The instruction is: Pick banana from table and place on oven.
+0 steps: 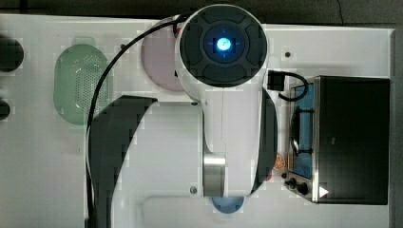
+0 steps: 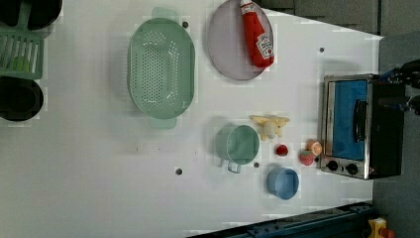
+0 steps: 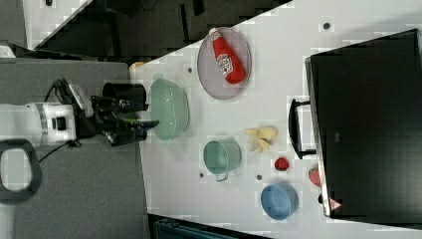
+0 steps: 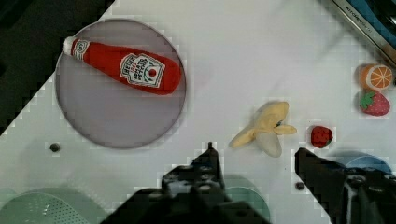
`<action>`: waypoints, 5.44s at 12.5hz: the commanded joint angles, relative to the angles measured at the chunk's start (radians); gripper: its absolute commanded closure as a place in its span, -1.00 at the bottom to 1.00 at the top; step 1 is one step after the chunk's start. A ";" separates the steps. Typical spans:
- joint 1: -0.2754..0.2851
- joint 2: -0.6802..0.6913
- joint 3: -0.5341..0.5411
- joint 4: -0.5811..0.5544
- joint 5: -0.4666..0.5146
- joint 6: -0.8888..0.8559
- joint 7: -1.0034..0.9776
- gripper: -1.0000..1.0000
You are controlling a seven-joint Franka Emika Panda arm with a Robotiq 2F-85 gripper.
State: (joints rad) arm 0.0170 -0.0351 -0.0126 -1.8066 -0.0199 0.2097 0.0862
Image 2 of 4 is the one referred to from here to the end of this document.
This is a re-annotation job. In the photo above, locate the yellow plush peeled banana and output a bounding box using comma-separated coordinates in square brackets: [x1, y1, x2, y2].
[250, 115, 290, 141]

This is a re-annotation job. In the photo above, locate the green mug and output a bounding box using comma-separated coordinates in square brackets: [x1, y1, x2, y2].
[215, 125, 260, 174]

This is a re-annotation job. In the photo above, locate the grey round plate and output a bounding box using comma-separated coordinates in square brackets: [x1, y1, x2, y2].
[207, 0, 274, 80]

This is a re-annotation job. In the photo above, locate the small red toy ball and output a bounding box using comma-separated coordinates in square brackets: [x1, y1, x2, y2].
[275, 145, 288, 157]

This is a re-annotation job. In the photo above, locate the green oval colander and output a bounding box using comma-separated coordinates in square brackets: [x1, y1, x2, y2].
[127, 7, 195, 129]

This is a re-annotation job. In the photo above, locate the red plush ketchup bottle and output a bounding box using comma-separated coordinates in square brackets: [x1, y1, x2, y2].
[240, 0, 274, 68]

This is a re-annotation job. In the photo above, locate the blue cup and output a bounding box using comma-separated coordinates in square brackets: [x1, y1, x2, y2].
[266, 168, 299, 200]

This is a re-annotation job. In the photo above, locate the red toy strawberry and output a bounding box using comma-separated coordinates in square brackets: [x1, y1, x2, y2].
[299, 151, 315, 166]

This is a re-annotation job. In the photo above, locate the orange toy slice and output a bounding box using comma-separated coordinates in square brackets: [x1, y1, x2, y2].
[307, 140, 323, 156]

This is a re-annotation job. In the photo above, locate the black bowl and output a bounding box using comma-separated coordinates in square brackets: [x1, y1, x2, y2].
[0, 76, 44, 122]

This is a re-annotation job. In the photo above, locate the black pan top left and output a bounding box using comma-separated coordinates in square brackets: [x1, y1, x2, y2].
[0, 0, 63, 31]

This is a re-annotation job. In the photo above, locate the green dish rack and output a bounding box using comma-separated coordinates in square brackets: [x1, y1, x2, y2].
[0, 0, 45, 80]

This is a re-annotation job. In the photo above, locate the yellow red emergency button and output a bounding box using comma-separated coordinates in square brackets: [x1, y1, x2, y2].
[368, 217, 395, 238]

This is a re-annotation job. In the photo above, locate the blue metal frame rail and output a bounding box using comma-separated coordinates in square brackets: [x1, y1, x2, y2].
[189, 202, 378, 238]

